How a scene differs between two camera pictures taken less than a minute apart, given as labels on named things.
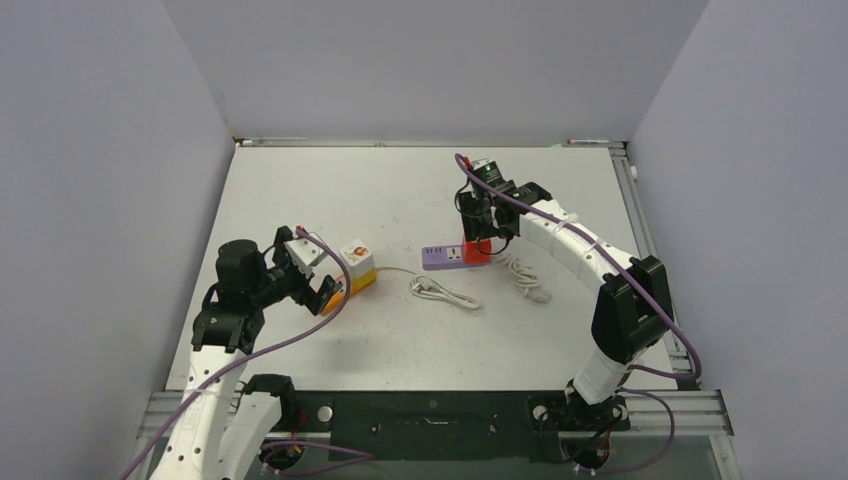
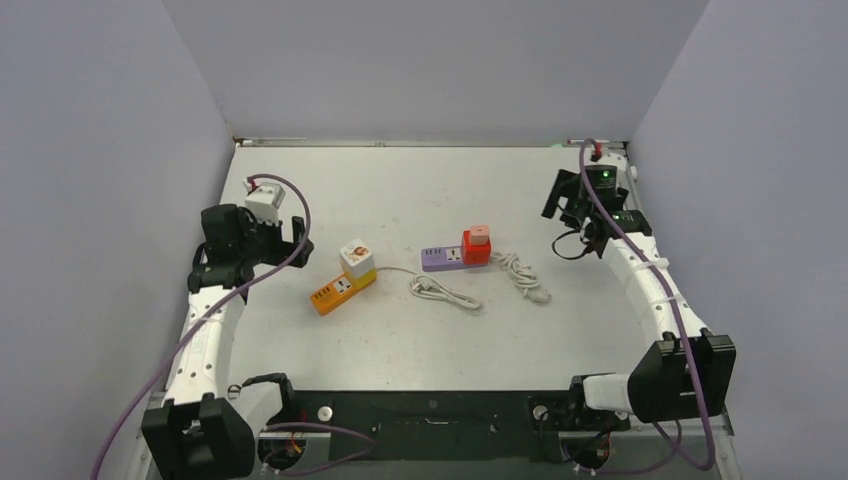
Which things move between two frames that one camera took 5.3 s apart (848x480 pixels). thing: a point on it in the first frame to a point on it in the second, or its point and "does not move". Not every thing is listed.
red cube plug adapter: [477, 252] does not move
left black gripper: [305, 295] to [283, 250]
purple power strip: [444, 257] does not move
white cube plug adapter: [357, 257] does not move
